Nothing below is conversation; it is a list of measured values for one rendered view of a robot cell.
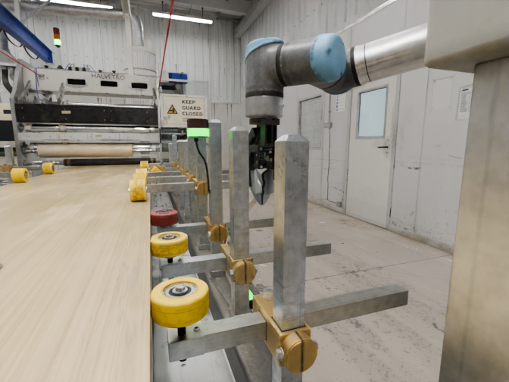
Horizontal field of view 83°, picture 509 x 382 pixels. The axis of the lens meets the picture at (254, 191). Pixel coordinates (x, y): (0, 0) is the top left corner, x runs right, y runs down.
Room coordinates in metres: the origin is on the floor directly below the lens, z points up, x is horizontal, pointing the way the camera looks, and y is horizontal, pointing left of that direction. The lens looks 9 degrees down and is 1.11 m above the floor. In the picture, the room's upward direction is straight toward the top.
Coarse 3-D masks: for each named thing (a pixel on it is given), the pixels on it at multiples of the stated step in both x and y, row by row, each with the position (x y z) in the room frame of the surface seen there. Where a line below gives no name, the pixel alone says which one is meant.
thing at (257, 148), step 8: (256, 120) 0.68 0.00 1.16; (264, 120) 0.66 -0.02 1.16; (272, 120) 0.66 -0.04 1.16; (264, 128) 0.66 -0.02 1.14; (272, 128) 0.66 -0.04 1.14; (264, 136) 0.66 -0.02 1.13; (272, 136) 0.66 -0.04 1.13; (256, 144) 0.71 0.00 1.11; (264, 144) 0.66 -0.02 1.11; (272, 144) 0.66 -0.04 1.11; (256, 152) 0.69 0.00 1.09; (264, 152) 0.67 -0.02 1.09; (272, 152) 0.68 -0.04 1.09; (256, 160) 0.69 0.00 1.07; (264, 160) 0.66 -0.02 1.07; (272, 160) 0.68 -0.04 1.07; (256, 168) 0.69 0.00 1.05
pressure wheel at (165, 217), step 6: (162, 210) 0.85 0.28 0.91; (168, 210) 0.87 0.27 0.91; (174, 210) 0.87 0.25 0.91; (150, 216) 0.83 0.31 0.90; (156, 216) 0.81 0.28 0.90; (162, 216) 0.81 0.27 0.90; (168, 216) 0.82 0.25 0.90; (174, 216) 0.83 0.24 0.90; (156, 222) 0.81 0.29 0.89; (162, 222) 0.81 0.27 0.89; (168, 222) 0.82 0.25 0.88; (174, 222) 0.83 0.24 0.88
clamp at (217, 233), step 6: (210, 222) 0.86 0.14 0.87; (210, 228) 0.83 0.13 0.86; (216, 228) 0.82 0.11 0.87; (222, 228) 0.83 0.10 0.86; (210, 234) 0.82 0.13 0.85; (216, 234) 0.82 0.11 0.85; (222, 234) 0.83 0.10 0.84; (210, 240) 0.83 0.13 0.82; (216, 240) 0.82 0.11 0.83; (222, 240) 0.82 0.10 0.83
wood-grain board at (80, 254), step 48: (0, 192) 1.25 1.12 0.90; (48, 192) 1.25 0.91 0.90; (96, 192) 1.25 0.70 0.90; (0, 240) 0.61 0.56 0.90; (48, 240) 0.61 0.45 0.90; (96, 240) 0.61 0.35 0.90; (144, 240) 0.61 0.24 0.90; (0, 288) 0.40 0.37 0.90; (48, 288) 0.40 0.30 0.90; (96, 288) 0.40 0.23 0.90; (144, 288) 0.40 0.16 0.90; (0, 336) 0.29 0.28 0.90; (48, 336) 0.29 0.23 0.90; (96, 336) 0.29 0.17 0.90; (144, 336) 0.29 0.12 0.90
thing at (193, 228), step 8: (272, 216) 0.98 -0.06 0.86; (176, 224) 0.87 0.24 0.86; (184, 224) 0.87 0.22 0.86; (192, 224) 0.87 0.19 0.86; (200, 224) 0.87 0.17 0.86; (256, 224) 0.94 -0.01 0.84; (264, 224) 0.95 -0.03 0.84; (272, 224) 0.96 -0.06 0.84; (160, 232) 0.83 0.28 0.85; (184, 232) 0.86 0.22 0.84; (192, 232) 0.87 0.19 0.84; (200, 232) 0.87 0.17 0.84
